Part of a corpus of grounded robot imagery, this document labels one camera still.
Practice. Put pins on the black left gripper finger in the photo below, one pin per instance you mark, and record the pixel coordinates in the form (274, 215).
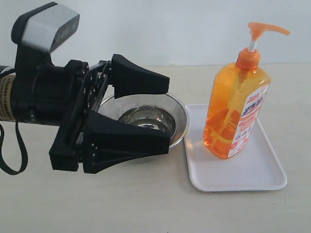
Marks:
(107, 142)
(131, 79)

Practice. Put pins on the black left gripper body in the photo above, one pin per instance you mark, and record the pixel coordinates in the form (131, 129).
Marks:
(45, 94)

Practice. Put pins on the orange dish soap pump bottle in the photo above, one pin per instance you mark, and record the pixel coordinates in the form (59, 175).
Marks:
(237, 95)

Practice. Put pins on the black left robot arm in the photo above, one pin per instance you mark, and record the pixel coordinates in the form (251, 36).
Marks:
(6, 94)

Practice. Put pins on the small stainless steel bowl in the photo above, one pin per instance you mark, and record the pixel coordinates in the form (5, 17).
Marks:
(151, 117)

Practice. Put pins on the steel mesh colander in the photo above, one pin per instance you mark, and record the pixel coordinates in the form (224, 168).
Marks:
(113, 108)

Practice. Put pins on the white rectangular plastic tray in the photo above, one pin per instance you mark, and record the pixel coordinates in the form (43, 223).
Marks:
(255, 168)

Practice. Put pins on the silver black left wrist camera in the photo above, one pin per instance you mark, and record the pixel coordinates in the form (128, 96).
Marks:
(45, 28)

